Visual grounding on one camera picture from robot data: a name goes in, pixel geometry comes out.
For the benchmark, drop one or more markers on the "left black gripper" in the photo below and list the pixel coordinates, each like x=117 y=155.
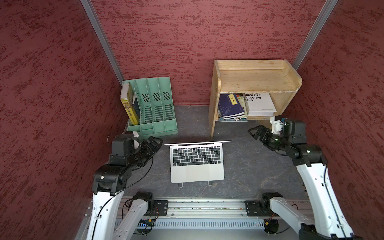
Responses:
x=151 y=151

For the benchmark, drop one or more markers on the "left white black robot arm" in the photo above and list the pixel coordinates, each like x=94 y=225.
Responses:
x=110 y=182

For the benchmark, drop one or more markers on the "green plastic file organizer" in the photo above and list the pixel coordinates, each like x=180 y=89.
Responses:
x=155 y=101

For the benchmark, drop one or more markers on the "aluminium mounting rail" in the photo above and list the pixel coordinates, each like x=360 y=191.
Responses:
x=210 y=214

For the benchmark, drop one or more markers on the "yellow book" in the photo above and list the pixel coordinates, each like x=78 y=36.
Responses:
x=127 y=99

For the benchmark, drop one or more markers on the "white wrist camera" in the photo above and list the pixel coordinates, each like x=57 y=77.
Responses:
x=277 y=126
x=136 y=140

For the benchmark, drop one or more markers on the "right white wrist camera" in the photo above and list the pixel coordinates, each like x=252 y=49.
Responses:
x=277 y=126

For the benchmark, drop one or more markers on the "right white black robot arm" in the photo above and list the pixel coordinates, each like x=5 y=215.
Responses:
x=329 y=222

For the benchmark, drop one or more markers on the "silver laptop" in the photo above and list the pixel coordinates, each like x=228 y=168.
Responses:
x=197 y=162

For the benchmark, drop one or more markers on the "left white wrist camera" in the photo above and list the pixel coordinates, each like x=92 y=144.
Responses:
x=136 y=140

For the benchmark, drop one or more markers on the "dark book in organizer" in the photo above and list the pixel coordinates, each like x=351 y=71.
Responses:
x=136 y=108

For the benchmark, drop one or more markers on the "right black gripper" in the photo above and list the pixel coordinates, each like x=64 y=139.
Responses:
x=263 y=137

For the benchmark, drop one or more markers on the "dark blue book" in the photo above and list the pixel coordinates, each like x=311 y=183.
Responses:
x=230 y=107

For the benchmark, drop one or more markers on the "metal corner post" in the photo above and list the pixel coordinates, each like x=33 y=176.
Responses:
x=97 y=26
x=316 y=28

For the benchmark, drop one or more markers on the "wooden shelf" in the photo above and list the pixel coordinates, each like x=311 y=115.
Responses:
x=276 y=77

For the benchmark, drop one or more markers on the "right metal corner post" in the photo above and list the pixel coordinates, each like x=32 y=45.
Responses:
x=316 y=28

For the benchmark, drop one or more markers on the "book stack under blue book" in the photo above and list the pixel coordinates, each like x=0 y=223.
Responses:
x=236 y=119

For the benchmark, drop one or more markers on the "left metal corner post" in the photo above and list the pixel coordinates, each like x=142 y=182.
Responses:
x=97 y=26

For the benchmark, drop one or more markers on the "white book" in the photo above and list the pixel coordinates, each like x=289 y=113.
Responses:
x=259 y=105

